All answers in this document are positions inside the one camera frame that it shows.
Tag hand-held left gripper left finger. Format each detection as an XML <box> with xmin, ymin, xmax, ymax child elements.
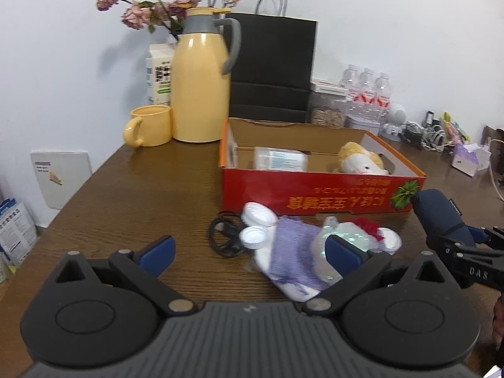
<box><xmin>55</xmin><ymin>235</ymin><xmax>199</xmax><ymax>318</ymax></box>

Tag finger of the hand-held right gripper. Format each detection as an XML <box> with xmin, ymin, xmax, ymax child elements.
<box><xmin>486</xmin><ymin>226</ymin><xmax>504</xmax><ymax>250</ymax></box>
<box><xmin>427</xmin><ymin>226</ymin><xmax>490</xmax><ymax>261</ymax></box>

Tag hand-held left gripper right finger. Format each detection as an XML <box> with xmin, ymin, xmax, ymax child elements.
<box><xmin>302</xmin><ymin>234</ymin><xmax>450</xmax><ymax>318</ymax></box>

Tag iridescent ball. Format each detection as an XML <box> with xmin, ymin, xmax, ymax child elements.
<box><xmin>311</xmin><ymin>216</ymin><xmax>381</xmax><ymax>282</ymax></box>

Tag navy zip pouch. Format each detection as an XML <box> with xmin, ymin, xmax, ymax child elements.
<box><xmin>411</xmin><ymin>189</ymin><xmax>477</xmax><ymax>250</ymax></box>

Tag red fabric flower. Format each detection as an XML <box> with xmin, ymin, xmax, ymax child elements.
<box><xmin>352</xmin><ymin>217</ymin><xmax>383</xmax><ymax>242</ymax></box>

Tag purple knit cloth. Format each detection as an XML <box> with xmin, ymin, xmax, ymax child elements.
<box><xmin>270</xmin><ymin>216</ymin><xmax>329</xmax><ymax>288</ymax></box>

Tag white plastic lid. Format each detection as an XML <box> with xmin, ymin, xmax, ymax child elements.
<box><xmin>241</xmin><ymin>202</ymin><xmax>277</xmax><ymax>228</ymax></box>
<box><xmin>378</xmin><ymin>227</ymin><xmax>402</xmax><ymax>255</ymax></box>
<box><xmin>239</xmin><ymin>226</ymin><xmax>268</xmax><ymax>249</ymax></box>

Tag black cable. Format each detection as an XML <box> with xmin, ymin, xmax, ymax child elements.
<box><xmin>208</xmin><ymin>213</ymin><xmax>247</xmax><ymax>256</ymax></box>

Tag yellow white plush toy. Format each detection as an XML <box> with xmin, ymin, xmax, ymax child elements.
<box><xmin>333</xmin><ymin>142</ymin><xmax>390</xmax><ymax>176</ymax></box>

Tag red cardboard box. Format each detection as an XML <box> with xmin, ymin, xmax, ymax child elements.
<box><xmin>219</xmin><ymin>117</ymin><xmax>428</xmax><ymax>216</ymax></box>

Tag clear plastic packet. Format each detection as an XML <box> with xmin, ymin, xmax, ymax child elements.
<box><xmin>253</xmin><ymin>146</ymin><xmax>308</xmax><ymax>172</ymax></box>

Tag person's right hand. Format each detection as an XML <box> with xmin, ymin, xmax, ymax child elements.
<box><xmin>492</xmin><ymin>295</ymin><xmax>504</xmax><ymax>347</ymax></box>

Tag purple tissue pack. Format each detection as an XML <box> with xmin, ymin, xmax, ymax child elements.
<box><xmin>452</xmin><ymin>142</ymin><xmax>489</xmax><ymax>177</ymax></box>

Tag colourful snack bags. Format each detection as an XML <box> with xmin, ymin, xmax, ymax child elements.
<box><xmin>443</xmin><ymin>111</ymin><xmax>471</xmax><ymax>144</ymax></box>

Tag white labelled box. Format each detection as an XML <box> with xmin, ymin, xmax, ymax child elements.
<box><xmin>31</xmin><ymin>150</ymin><xmax>93</xmax><ymax>210</ymax></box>

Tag yellow mug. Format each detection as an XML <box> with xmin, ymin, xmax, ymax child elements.
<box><xmin>123</xmin><ymin>106</ymin><xmax>174</xmax><ymax>148</ymax></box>

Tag grey tin box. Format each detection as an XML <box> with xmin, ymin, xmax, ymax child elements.
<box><xmin>346</xmin><ymin>113</ymin><xmax>382</xmax><ymax>136</ymax></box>

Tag clear food container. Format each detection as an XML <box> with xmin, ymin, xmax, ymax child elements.
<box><xmin>311</xmin><ymin>92</ymin><xmax>349</xmax><ymax>127</ymax></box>

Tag white robot speaker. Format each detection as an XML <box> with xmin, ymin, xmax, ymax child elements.
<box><xmin>383</xmin><ymin>103</ymin><xmax>408</xmax><ymax>139</ymax></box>

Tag flat white card box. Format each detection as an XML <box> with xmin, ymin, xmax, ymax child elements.
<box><xmin>310</xmin><ymin>80</ymin><xmax>348</xmax><ymax>96</ymax></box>

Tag clear water bottle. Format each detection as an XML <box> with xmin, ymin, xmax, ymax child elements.
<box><xmin>339</xmin><ymin>64</ymin><xmax>361</xmax><ymax>103</ymax></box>
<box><xmin>372</xmin><ymin>72</ymin><xmax>394</xmax><ymax>119</ymax></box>
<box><xmin>356</xmin><ymin>68</ymin><xmax>376</xmax><ymax>105</ymax></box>

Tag yellow thermos jug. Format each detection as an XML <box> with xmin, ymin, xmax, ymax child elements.
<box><xmin>171</xmin><ymin>7</ymin><xmax>242</xmax><ymax>143</ymax></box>

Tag white drink carton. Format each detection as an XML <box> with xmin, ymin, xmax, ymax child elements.
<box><xmin>146</xmin><ymin>43</ymin><xmax>176</xmax><ymax>107</ymax></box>

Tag black paper bag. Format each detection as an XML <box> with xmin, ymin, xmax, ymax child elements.
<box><xmin>224</xmin><ymin>0</ymin><xmax>319</xmax><ymax>123</ymax></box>

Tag dried rose bouquet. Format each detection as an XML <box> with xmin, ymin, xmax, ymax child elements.
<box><xmin>96</xmin><ymin>0</ymin><xmax>244</xmax><ymax>34</ymax></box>

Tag white cable bundle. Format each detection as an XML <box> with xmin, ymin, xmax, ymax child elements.
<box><xmin>421</xmin><ymin>124</ymin><xmax>450</xmax><ymax>152</ymax></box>

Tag black charger cables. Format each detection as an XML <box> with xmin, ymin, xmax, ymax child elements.
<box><xmin>399</xmin><ymin>122</ymin><xmax>426</xmax><ymax>142</ymax></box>

